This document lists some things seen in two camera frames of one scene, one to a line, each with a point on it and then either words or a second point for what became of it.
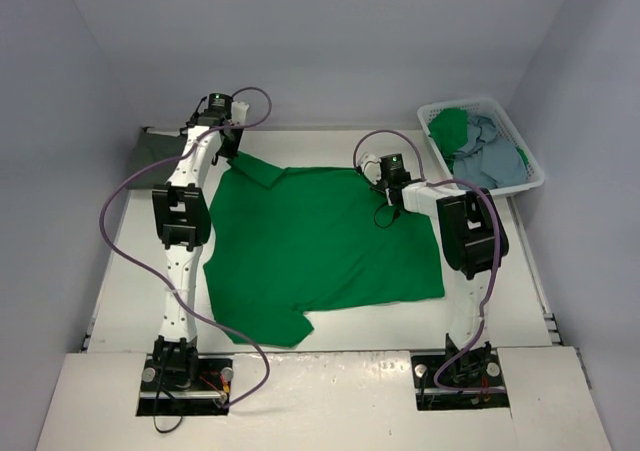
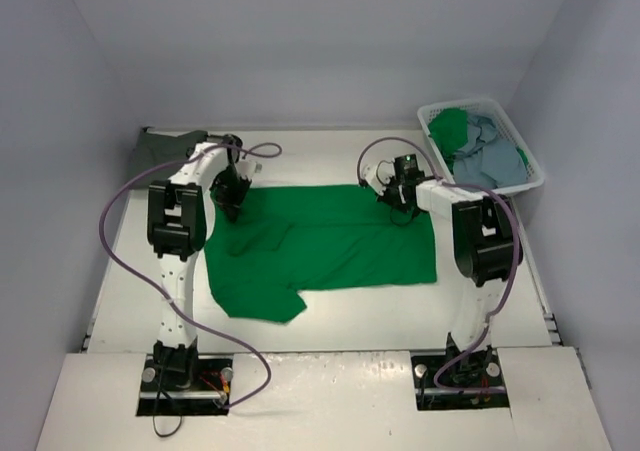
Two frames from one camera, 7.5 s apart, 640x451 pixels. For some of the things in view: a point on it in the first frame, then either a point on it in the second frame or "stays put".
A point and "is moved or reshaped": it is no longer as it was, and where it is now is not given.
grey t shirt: [150, 147] stays put
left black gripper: [228, 141] → [230, 197]
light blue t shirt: [487, 160] stays put
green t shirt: [284, 243] is moved or reshaped
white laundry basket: [480, 145] stays put
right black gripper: [382, 189] stays put
